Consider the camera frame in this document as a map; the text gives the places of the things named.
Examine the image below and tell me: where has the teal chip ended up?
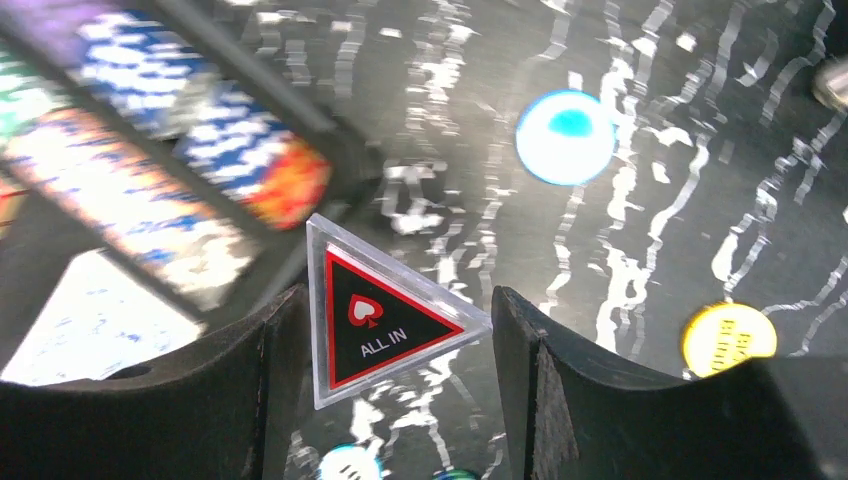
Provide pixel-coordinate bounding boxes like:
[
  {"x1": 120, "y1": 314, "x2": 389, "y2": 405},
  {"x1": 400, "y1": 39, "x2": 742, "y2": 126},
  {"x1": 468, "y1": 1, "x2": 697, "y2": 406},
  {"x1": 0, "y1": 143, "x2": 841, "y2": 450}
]
[{"x1": 432, "y1": 469, "x2": 479, "y2": 480}]

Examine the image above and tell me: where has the blue playing card deck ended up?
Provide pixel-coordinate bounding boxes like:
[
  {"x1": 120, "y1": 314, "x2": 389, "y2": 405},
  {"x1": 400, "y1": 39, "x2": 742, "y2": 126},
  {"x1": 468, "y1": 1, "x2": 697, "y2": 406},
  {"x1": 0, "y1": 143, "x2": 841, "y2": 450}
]
[{"x1": 1, "y1": 250, "x2": 204, "y2": 386}]

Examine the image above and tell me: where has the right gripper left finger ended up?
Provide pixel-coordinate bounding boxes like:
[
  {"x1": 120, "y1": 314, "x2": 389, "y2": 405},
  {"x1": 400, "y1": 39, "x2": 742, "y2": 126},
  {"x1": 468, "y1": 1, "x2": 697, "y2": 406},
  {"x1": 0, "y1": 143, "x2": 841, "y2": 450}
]
[{"x1": 1, "y1": 285, "x2": 310, "y2": 479}]

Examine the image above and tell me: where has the purple blue chip row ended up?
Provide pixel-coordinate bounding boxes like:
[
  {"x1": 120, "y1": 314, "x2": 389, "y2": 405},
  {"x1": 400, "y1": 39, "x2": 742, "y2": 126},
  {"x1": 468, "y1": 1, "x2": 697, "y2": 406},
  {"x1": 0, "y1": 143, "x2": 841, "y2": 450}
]
[{"x1": 1, "y1": 1, "x2": 332, "y2": 230}]

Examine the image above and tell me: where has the green orange chip row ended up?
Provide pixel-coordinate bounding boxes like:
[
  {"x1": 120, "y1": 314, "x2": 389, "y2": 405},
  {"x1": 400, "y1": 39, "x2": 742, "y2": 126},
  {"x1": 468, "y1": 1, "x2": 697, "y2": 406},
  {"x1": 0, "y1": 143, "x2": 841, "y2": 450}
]
[{"x1": 1, "y1": 49, "x2": 259, "y2": 310}]

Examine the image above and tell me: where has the light blue chip ten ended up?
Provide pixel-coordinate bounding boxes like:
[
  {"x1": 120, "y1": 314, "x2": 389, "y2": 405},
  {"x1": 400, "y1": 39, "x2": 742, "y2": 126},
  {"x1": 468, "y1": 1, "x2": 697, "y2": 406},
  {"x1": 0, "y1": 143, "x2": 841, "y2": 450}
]
[{"x1": 317, "y1": 444, "x2": 383, "y2": 480}]

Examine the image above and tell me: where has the blue round dealer button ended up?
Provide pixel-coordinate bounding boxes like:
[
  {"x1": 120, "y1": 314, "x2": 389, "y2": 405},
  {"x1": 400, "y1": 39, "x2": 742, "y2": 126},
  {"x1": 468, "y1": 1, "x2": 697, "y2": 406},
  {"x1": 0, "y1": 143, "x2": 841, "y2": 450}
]
[{"x1": 514, "y1": 89, "x2": 616, "y2": 186}]

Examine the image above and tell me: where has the black poker chip case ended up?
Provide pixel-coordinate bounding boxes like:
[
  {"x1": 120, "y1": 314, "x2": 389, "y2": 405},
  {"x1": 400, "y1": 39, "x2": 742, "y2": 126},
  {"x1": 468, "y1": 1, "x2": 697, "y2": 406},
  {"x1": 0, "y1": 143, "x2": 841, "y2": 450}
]
[{"x1": 1, "y1": 1, "x2": 381, "y2": 371}]

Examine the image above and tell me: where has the triangular all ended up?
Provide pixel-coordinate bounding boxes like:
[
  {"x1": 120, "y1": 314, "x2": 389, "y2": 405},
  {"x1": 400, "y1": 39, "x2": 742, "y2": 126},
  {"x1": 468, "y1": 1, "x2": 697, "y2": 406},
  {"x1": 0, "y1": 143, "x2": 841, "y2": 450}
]
[{"x1": 306, "y1": 214, "x2": 492, "y2": 409}]

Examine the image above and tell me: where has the yellow round button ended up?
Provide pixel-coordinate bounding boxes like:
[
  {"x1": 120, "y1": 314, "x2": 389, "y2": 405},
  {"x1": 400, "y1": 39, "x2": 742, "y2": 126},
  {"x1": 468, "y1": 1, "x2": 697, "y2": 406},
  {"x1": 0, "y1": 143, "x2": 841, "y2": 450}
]
[{"x1": 681, "y1": 303, "x2": 778, "y2": 378}]

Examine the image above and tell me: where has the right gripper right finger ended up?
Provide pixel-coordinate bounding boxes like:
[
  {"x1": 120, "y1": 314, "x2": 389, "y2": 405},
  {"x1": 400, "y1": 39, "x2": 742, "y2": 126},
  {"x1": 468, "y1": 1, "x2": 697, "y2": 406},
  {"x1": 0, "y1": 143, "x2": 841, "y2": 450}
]
[{"x1": 491, "y1": 286, "x2": 847, "y2": 479}]

